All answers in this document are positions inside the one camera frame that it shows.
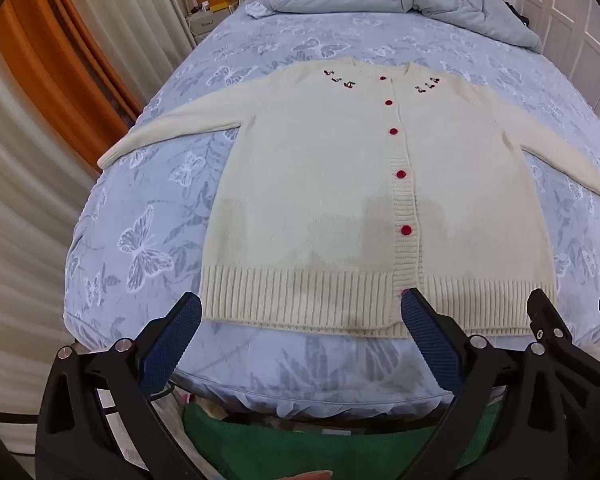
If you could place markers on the cream knit cardigan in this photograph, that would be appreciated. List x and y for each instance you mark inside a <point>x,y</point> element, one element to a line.
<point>350,183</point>

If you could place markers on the white bedside table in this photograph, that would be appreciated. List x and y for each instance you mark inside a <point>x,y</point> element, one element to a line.
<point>203,20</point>

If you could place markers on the cream sheer curtain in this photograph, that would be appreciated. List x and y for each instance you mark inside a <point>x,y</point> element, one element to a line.
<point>43,184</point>

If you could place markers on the orange curtain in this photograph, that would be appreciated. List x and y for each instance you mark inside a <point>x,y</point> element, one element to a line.
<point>65,74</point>

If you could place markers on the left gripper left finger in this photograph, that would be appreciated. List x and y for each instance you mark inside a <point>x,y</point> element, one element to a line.
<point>74,439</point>

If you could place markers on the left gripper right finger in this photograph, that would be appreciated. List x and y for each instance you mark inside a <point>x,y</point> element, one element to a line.
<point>525,441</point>

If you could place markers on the white wardrobe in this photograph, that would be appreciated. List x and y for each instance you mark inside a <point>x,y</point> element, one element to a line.
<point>570,35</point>

